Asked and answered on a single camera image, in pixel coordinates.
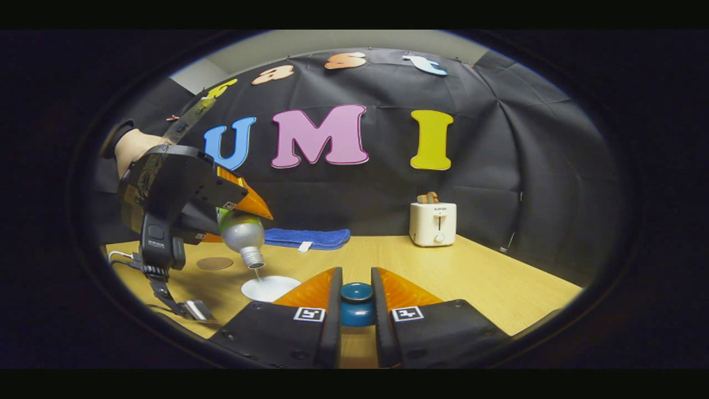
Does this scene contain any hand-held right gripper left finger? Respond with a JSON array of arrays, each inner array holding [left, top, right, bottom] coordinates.
[[209, 267, 343, 369]]

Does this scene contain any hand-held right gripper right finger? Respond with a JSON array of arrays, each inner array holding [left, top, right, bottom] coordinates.
[[371, 267, 510, 368]]

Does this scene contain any round brown coaster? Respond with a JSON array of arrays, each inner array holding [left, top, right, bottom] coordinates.
[[196, 256, 234, 271]]

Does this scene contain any silver green label water bottle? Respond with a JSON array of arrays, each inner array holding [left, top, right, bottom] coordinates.
[[216, 207, 267, 270]]

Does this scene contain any teal teacup lid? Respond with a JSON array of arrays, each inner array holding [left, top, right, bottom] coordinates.
[[340, 282, 377, 328]]

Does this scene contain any blue towel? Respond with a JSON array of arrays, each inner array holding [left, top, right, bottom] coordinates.
[[263, 228, 351, 253]]

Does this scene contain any white toaster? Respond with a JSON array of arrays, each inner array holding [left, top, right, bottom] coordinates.
[[409, 202, 458, 247]]

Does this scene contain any black backdrop cloth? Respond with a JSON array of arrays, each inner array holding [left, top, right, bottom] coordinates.
[[91, 49, 629, 286]]

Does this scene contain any grey printed lanyard strap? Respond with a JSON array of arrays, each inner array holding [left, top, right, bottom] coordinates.
[[162, 97, 217, 146]]

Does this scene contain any black strap with buckle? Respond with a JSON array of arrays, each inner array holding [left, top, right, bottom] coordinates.
[[146, 266, 218, 324]]

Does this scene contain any white power cable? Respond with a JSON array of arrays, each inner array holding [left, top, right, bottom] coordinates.
[[499, 191, 524, 253]]

